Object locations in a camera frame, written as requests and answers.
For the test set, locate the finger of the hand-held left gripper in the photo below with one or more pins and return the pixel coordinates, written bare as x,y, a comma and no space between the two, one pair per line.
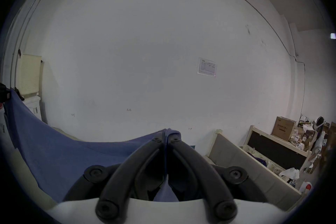
3,93

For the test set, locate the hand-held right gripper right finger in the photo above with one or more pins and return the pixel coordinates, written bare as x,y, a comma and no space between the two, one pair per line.
202,173

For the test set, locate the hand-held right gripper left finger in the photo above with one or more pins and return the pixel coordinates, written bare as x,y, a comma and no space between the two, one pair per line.
123,178

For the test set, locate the dark blue garment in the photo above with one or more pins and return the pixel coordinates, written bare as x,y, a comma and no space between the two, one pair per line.
65,157

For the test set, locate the cream perforated panel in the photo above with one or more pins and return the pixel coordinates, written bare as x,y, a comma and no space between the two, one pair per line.
29,73

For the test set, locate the white cabinet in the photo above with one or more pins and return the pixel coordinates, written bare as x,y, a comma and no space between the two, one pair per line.
32,107

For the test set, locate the padded beige headboard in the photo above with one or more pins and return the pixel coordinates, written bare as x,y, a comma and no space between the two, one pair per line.
244,165

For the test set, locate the white plastic bag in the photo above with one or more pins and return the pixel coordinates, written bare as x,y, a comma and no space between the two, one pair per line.
290,173

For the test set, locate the brown cardboard carton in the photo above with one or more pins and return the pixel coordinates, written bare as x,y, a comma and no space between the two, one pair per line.
283,128

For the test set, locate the cream wooden frame black panel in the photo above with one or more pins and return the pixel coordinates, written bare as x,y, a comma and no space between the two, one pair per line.
273,148

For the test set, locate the white paper sheet on wall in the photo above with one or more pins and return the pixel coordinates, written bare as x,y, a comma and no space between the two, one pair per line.
207,67

